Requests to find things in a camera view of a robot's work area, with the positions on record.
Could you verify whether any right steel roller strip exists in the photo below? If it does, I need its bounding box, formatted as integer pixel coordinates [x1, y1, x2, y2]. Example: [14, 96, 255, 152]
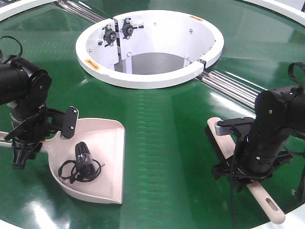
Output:
[196, 70, 266, 110]

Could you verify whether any white outer rim left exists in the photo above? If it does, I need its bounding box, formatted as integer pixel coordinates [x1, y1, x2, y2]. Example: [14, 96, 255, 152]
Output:
[0, 0, 55, 21]

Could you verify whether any pink hand broom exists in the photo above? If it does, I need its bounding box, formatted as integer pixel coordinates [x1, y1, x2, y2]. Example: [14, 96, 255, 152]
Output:
[205, 117, 285, 224]

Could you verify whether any left black bearing mount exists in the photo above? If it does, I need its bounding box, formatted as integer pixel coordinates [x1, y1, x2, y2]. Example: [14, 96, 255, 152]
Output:
[103, 24, 117, 47]

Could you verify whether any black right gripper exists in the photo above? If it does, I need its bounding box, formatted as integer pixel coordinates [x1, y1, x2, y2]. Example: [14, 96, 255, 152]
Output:
[212, 149, 293, 193]

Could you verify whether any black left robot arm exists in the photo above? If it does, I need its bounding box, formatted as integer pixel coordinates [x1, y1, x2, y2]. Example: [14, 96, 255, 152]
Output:
[0, 51, 65, 169]

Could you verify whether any white central conveyor ring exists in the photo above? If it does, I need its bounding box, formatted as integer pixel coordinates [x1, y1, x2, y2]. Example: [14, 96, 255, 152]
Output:
[75, 10, 225, 90]

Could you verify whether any black cable bundle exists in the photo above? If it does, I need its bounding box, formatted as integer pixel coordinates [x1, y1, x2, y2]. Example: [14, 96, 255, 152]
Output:
[58, 141, 107, 184]

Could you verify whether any white outer rim front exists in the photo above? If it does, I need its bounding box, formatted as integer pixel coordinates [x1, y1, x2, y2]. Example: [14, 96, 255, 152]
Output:
[254, 204, 305, 229]

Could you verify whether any steel roller strip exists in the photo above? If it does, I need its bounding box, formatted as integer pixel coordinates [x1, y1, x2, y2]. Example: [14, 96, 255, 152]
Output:
[55, 0, 105, 23]
[196, 70, 266, 110]

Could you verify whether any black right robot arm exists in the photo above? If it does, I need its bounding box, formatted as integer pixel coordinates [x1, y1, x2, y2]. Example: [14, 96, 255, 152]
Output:
[212, 62, 305, 191]

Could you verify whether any right black bearing mount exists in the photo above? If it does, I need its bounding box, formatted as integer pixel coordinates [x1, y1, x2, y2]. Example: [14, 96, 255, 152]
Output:
[121, 18, 144, 40]

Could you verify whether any white outer rim right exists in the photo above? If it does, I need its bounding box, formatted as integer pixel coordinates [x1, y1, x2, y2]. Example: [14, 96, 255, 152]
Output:
[243, 0, 305, 27]

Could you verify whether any pink plastic dustpan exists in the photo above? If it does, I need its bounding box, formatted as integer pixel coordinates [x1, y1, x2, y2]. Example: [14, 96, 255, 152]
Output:
[0, 117, 126, 205]

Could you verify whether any rear steel roller strip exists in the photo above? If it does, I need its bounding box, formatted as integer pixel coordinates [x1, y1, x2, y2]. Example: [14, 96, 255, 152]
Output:
[55, 0, 105, 23]

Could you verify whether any black bearing mount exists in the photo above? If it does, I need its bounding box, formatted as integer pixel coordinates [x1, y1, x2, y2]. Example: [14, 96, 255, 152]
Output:
[121, 18, 144, 40]
[103, 24, 117, 47]

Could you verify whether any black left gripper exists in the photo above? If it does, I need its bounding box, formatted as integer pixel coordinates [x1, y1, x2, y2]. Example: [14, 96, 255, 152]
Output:
[4, 102, 66, 169]

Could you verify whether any white rim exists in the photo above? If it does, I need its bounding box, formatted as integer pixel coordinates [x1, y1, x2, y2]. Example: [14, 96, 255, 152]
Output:
[243, 0, 305, 27]
[254, 204, 305, 229]
[0, 0, 55, 21]

